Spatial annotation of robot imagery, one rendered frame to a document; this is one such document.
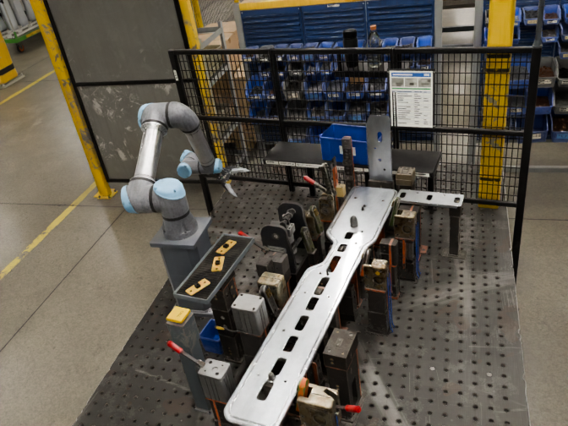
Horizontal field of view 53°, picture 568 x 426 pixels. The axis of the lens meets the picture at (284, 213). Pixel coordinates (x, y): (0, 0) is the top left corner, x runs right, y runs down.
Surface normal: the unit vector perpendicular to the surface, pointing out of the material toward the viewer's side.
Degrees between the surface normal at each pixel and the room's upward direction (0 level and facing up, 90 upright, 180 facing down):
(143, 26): 91
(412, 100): 90
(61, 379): 0
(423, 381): 0
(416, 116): 90
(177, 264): 90
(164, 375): 0
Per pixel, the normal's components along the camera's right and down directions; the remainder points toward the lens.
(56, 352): -0.14, -0.83
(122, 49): -0.28, 0.57
